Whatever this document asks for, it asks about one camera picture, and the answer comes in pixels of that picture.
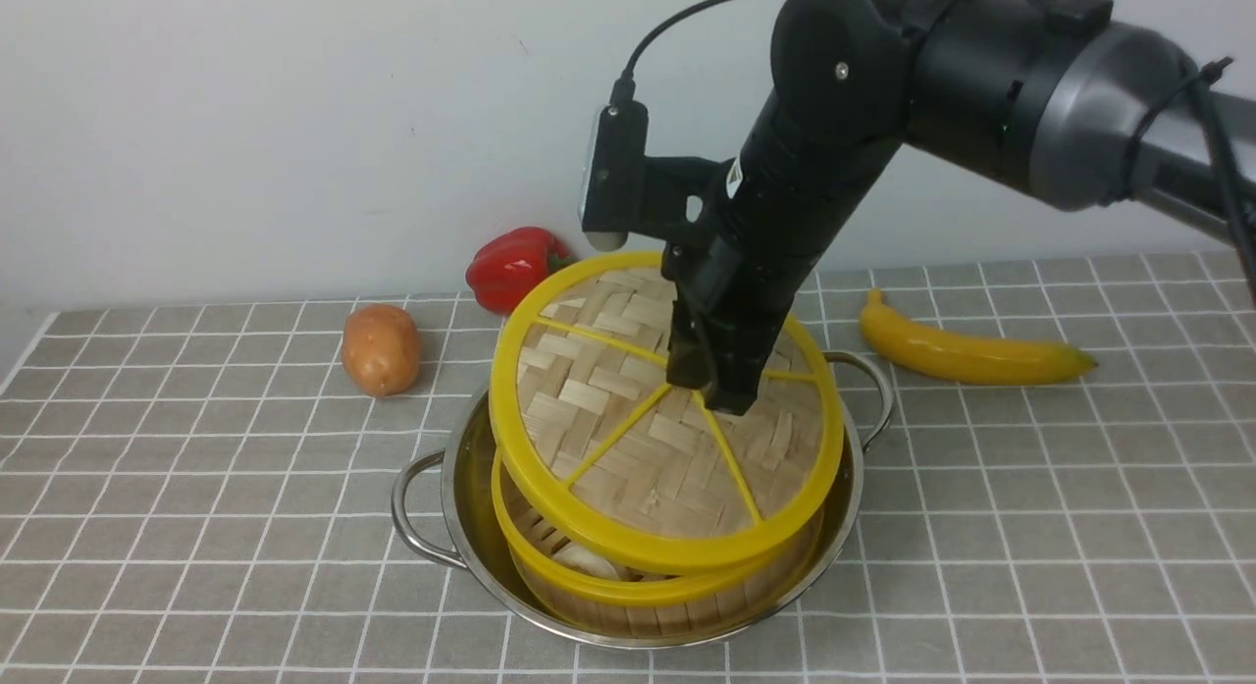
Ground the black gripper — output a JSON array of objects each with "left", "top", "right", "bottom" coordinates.
[{"left": 662, "top": 156, "right": 835, "bottom": 415}]

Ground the woven bamboo steamer lid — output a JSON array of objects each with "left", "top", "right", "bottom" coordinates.
[{"left": 489, "top": 251, "right": 845, "bottom": 575}]

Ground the bamboo steamer basket yellow rim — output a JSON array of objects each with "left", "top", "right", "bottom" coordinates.
[{"left": 491, "top": 459, "right": 821, "bottom": 638}]

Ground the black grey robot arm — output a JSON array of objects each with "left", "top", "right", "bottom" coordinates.
[{"left": 663, "top": 0, "right": 1253, "bottom": 415}]

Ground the white dumpling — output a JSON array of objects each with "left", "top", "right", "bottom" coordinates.
[{"left": 551, "top": 541, "right": 632, "bottom": 582}]

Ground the yellow banana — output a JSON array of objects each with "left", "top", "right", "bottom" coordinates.
[{"left": 860, "top": 287, "right": 1099, "bottom": 387}]

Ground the red bell pepper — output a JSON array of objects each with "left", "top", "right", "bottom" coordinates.
[{"left": 465, "top": 227, "right": 577, "bottom": 316}]

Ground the brown potato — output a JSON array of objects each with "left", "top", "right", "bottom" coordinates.
[{"left": 340, "top": 302, "right": 421, "bottom": 398}]

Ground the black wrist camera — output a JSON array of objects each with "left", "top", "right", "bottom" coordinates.
[{"left": 579, "top": 99, "right": 725, "bottom": 254}]

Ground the black camera cable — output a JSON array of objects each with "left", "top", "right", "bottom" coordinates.
[{"left": 610, "top": 0, "right": 815, "bottom": 105}]

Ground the stainless steel two-handled pot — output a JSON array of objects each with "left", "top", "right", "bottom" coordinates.
[{"left": 391, "top": 393, "right": 870, "bottom": 650}]

